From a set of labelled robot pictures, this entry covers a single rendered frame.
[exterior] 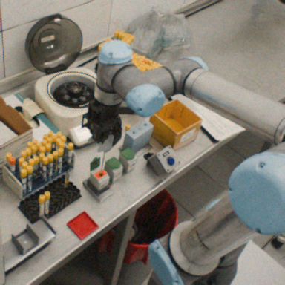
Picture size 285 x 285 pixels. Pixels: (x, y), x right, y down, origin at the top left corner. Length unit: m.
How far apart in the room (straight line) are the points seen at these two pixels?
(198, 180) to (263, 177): 2.02
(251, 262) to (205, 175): 1.43
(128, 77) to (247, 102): 0.25
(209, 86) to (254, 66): 1.16
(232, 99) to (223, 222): 0.24
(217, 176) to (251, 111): 1.89
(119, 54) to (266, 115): 0.34
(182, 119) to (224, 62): 0.50
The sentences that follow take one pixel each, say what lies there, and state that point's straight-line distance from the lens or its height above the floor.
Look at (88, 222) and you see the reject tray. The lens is 1.35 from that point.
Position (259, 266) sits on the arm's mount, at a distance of 1.36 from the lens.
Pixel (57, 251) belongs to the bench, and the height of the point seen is 0.88.
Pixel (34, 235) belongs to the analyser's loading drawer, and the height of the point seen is 0.94.
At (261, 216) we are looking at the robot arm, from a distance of 0.72.
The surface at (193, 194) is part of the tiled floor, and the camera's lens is 2.63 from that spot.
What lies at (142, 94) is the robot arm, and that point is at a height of 1.41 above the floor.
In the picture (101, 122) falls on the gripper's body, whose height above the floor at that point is 1.22.
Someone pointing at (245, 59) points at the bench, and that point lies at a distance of 2.14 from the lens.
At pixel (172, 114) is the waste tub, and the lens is 1.68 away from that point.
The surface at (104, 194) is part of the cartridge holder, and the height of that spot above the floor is 0.89.
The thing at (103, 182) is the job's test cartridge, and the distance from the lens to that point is 1.36.
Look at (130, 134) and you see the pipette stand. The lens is 1.46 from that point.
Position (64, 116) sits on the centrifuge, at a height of 0.99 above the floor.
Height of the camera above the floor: 2.01
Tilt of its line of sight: 43 degrees down
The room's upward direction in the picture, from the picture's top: 10 degrees clockwise
